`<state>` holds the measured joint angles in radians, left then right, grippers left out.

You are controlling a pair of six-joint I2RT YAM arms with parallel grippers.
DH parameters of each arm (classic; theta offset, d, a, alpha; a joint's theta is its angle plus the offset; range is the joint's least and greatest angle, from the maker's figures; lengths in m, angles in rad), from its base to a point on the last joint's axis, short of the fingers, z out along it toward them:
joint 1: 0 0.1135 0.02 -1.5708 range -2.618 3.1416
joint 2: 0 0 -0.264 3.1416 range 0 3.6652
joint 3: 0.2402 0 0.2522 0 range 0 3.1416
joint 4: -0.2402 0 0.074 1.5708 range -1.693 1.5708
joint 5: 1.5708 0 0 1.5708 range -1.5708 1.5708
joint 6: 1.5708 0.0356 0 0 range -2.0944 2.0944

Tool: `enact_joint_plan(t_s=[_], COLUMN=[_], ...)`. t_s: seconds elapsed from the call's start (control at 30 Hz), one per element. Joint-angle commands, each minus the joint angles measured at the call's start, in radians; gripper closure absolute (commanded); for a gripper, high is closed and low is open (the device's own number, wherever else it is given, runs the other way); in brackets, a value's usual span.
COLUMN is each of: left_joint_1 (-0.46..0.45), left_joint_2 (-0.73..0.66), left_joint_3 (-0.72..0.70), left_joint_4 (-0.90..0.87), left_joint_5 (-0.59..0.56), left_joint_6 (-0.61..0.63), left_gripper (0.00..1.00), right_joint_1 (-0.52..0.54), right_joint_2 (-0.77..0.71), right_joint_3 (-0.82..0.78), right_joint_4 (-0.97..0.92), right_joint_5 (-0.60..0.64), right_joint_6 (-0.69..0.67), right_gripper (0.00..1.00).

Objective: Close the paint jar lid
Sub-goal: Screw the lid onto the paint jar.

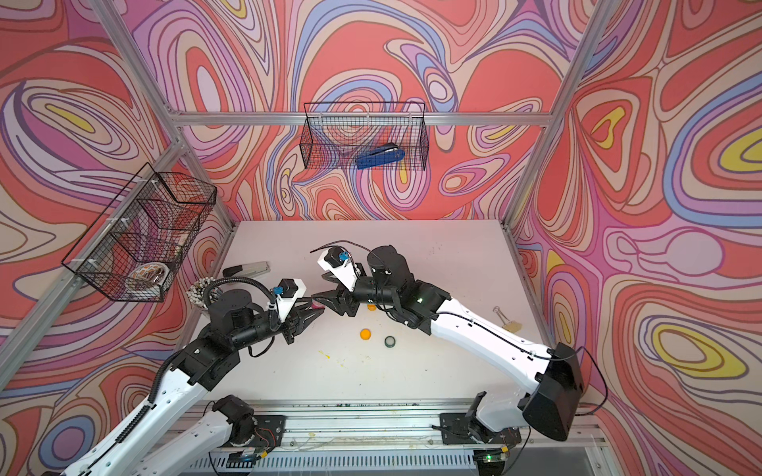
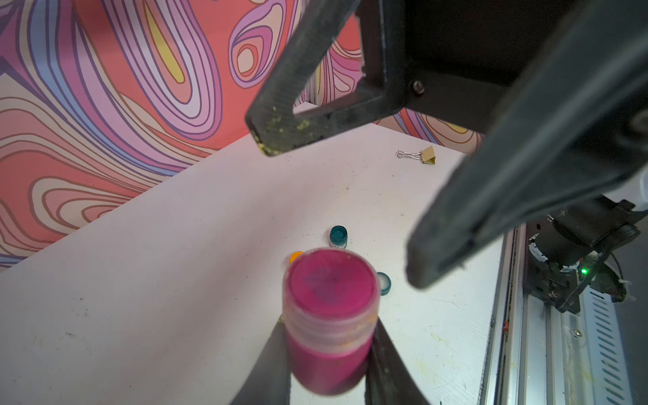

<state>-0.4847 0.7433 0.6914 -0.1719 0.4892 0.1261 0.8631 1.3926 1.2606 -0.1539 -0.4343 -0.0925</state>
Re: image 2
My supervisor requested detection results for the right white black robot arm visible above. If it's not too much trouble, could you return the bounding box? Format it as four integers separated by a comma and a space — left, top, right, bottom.
246, 1, 647, 312

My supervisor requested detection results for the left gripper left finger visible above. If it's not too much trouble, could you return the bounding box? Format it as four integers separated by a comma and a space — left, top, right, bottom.
231, 318, 292, 405

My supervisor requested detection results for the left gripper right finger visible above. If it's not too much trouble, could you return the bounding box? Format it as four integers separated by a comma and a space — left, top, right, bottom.
366, 320, 429, 405

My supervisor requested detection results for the magenta paint jar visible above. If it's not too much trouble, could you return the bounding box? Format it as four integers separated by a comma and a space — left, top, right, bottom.
282, 248, 381, 396

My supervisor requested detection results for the magenta jar lid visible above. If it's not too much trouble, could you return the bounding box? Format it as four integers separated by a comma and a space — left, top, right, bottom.
283, 248, 381, 355

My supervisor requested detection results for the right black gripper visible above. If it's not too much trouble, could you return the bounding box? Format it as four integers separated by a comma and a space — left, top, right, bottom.
245, 1, 647, 289

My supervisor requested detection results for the gold binder clip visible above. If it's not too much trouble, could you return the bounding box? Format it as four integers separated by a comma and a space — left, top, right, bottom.
396, 146, 436, 165

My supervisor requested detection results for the teal jar lid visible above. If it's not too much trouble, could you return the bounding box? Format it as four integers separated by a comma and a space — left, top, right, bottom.
376, 272, 393, 296

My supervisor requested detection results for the teal paint jar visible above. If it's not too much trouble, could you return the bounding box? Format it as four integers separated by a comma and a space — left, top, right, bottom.
329, 225, 349, 249

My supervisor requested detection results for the orange paint jar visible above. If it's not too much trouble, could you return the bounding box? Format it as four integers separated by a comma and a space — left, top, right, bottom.
289, 251, 304, 264

